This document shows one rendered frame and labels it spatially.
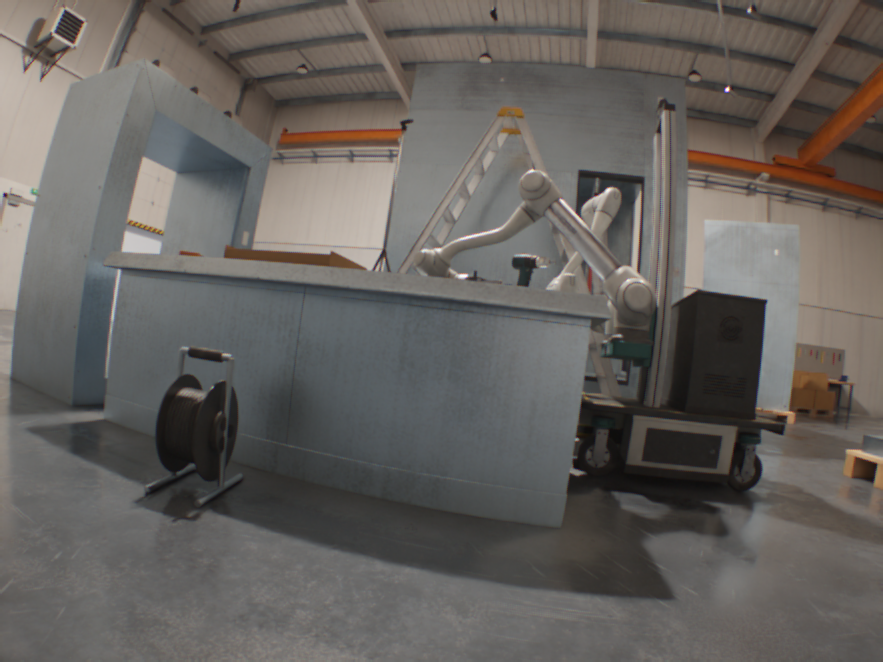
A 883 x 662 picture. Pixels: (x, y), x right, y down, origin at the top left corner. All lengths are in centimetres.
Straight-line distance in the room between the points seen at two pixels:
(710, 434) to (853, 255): 1369
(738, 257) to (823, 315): 685
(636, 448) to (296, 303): 140
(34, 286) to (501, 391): 218
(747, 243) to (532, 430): 712
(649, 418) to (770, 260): 634
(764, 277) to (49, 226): 823
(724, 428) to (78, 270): 277
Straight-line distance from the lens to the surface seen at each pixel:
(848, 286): 1525
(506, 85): 475
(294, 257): 157
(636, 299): 183
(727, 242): 822
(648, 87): 480
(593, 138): 446
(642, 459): 206
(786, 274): 815
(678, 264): 421
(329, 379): 146
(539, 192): 197
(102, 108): 256
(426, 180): 445
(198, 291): 173
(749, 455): 226
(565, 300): 130
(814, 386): 1183
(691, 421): 208
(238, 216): 299
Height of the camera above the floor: 46
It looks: 2 degrees up
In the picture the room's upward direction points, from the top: 8 degrees clockwise
